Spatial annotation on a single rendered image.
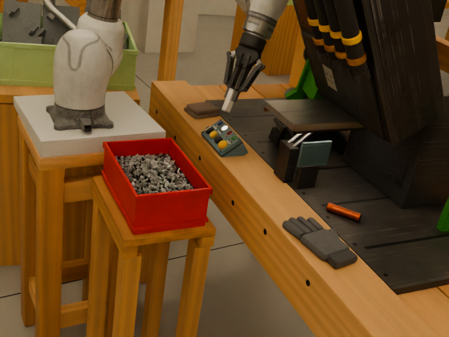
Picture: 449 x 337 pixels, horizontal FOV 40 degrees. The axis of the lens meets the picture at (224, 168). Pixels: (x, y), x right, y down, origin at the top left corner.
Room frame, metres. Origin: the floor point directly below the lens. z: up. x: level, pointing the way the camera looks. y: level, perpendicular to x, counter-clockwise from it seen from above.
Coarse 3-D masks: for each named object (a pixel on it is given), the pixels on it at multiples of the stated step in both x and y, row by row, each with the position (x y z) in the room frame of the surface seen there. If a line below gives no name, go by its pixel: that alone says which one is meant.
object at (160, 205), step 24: (120, 144) 1.62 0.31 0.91; (144, 144) 1.65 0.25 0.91; (168, 144) 1.69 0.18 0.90; (120, 168) 1.46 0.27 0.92; (144, 168) 1.54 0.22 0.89; (168, 168) 1.58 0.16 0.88; (192, 168) 1.53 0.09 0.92; (120, 192) 1.44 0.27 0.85; (144, 192) 1.43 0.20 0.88; (168, 192) 1.37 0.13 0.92; (192, 192) 1.40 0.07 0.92; (144, 216) 1.34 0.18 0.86; (168, 216) 1.38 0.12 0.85; (192, 216) 1.41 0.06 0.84
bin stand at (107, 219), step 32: (96, 192) 1.55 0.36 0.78; (96, 224) 1.56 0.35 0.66; (96, 256) 1.56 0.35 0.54; (128, 256) 1.31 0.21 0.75; (160, 256) 1.66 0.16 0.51; (192, 256) 1.41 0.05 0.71; (96, 288) 1.56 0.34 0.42; (128, 288) 1.32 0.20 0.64; (160, 288) 1.67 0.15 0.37; (192, 288) 1.41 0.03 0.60; (96, 320) 1.56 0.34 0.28; (128, 320) 1.32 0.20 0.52; (192, 320) 1.42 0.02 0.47
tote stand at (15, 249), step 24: (0, 96) 2.11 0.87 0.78; (0, 120) 2.11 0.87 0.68; (0, 144) 2.11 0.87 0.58; (0, 168) 2.11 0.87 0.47; (72, 168) 2.20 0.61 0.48; (0, 192) 2.11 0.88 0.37; (0, 216) 2.11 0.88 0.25; (72, 216) 2.20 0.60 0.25; (0, 240) 2.11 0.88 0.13; (72, 240) 2.20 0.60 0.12; (0, 264) 2.11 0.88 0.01
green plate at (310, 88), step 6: (306, 66) 1.75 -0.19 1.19; (306, 72) 1.75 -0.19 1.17; (300, 78) 1.76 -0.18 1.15; (306, 78) 1.76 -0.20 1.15; (312, 78) 1.73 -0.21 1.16; (300, 84) 1.76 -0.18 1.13; (306, 84) 1.75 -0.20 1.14; (312, 84) 1.73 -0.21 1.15; (300, 90) 1.77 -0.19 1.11; (306, 90) 1.75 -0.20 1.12; (312, 90) 1.72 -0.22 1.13; (318, 90) 1.70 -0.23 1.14; (312, 96) 1.72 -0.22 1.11; (318, 96) 1.71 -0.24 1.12
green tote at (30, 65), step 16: (0, 16) 2.57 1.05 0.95; (0, 32) 2.57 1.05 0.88; (128, 32) 2.59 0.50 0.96; (0, 48) 2.20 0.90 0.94; (16, 48) 2.22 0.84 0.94; (32, 48) 2.23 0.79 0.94; (48, 48) 2.25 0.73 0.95; (128, 48) 2.54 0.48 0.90; (0, 64) 2.20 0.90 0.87; (16, 64) 2.22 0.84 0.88; (32, 64) 2.23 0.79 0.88; (48, 64) 2.25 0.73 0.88; (128, 64) 2.35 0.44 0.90; (0, 80) 2.19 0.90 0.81; (16, 80) 2.21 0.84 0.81; (32, 80) 2.23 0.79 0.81; (48, 80) 2.25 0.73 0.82; (112, 80) 2.33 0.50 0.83; (128, 80) 2.35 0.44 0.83
